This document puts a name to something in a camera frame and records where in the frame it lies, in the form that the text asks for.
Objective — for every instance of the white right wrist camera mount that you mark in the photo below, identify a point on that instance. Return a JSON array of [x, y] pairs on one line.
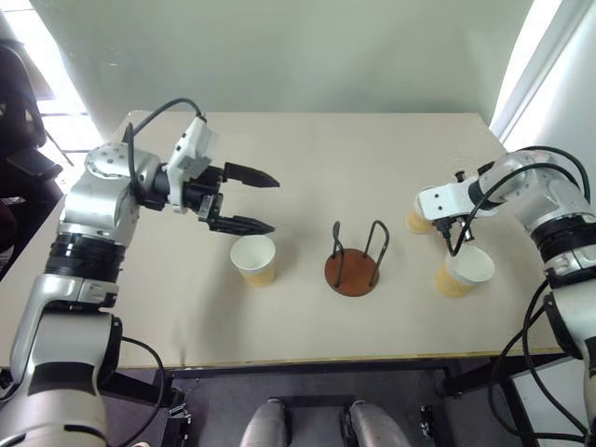
[[442, 200]]

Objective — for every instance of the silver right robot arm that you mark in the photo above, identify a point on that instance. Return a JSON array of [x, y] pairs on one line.
[[554, 200]]

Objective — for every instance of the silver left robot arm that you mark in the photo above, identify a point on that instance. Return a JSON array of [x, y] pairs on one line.
[[88, 205]]

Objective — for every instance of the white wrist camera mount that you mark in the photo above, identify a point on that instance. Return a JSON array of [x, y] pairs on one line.
[[442, 200], [191, 149]]

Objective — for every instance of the paper cup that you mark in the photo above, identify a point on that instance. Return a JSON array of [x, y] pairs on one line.
[[416, 223], [253, 261], [465, 274]]

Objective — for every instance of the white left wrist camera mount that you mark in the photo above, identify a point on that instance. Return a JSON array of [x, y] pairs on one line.
[[191, 149]]

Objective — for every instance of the silver rounded robot leg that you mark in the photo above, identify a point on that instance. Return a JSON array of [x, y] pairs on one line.
[[265, 426], [377, 426]]

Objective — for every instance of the black office chair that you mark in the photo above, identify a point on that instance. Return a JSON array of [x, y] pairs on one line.
[[18, 153]]

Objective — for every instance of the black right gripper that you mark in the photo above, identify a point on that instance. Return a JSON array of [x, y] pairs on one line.
[[448, 226]]

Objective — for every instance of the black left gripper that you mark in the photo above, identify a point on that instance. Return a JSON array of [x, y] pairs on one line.
[[205, 193]]

